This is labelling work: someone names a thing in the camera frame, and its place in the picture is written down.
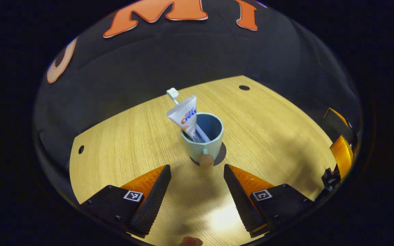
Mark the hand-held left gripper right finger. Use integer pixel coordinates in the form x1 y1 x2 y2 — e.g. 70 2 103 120
223 164 315 238

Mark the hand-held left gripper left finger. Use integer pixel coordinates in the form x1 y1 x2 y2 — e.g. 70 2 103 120
79 165 172 238

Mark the brown round coaster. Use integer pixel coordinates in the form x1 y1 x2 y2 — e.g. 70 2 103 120
189 142 227 167

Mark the light blue cup wooden handle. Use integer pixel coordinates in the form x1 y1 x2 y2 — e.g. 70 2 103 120
181 113 224 172

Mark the white toothpaste tube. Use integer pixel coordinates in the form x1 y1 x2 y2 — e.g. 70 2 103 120
166 95 201 142

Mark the white toothbrush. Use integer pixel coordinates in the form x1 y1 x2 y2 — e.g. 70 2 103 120
166 88 211 142

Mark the black backdrop cloth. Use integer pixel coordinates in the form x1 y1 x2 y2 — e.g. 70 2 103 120
33 0 362 192

